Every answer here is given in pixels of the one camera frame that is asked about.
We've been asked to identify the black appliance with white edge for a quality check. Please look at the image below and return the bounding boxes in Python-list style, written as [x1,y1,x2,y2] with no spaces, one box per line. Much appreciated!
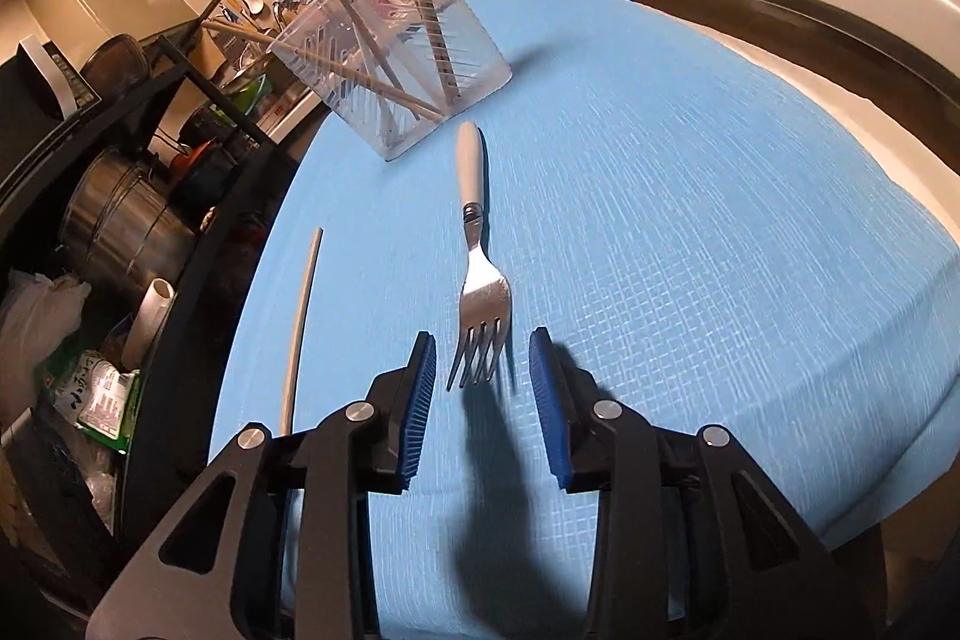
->
[15,35,103,121]

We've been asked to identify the white chopstick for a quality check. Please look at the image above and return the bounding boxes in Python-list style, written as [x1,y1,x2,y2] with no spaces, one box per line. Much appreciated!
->
[276,226,325,439]

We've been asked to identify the fork with white handle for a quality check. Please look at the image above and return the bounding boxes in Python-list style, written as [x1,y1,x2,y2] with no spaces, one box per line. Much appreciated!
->
[448,121,512,391]

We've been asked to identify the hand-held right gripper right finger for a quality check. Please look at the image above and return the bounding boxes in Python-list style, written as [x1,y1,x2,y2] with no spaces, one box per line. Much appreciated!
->
[528,326,890,640]

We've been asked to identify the clear plastic utensil holder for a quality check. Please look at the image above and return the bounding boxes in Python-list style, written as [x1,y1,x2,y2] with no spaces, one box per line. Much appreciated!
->
[269,0,514,163]

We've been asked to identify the black pot with orange lid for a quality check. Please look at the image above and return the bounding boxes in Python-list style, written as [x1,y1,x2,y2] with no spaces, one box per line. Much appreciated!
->
[168,140,235,200]

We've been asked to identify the white plastic bag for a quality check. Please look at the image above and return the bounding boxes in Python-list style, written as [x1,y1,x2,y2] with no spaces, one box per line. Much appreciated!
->
[0,269,92,425]

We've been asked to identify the green plastic basin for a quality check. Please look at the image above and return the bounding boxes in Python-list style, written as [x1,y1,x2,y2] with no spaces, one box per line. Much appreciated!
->
[223,73,276,121]

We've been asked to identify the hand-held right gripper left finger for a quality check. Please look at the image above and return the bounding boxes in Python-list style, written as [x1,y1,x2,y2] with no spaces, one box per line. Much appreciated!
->
[84,331,438,640]

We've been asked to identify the green printed package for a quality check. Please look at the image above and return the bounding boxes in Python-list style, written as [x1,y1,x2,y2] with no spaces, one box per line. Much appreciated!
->
[37,350,143,455]

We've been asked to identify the black shelf rack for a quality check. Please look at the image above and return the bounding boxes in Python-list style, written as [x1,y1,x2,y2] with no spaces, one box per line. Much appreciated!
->
[0,0,332,640]

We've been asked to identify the blue tablecloth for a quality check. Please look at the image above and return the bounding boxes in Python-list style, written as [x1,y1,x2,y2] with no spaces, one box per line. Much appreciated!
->
[206,0,955,640]

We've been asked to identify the white paper roll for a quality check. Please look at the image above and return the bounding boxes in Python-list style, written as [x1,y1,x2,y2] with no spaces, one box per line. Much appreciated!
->
[120,278,178,372]

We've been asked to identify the large steel stockpot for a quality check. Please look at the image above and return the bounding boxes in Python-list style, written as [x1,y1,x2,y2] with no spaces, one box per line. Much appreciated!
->
[63,148,200,305]

